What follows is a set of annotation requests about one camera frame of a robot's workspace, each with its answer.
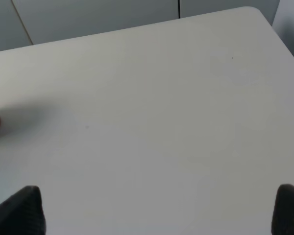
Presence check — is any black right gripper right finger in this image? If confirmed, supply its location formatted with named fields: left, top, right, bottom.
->
left=271, top=184, right=294, bottom=235

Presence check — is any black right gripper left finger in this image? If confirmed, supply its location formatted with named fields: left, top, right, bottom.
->
left=0, top=186, right=46, bottom=235

